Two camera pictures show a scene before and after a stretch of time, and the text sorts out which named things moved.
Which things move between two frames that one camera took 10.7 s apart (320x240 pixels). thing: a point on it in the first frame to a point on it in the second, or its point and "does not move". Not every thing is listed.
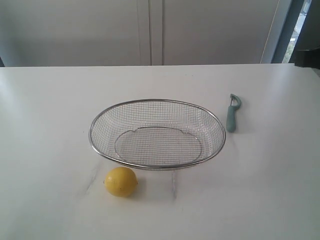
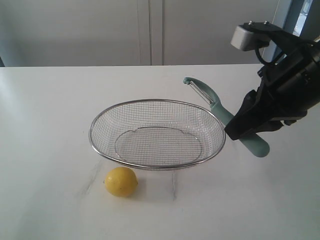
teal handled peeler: (231, 124) to (251, 143)
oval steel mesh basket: (156, 134) does not move
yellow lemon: (120, 182) does not move
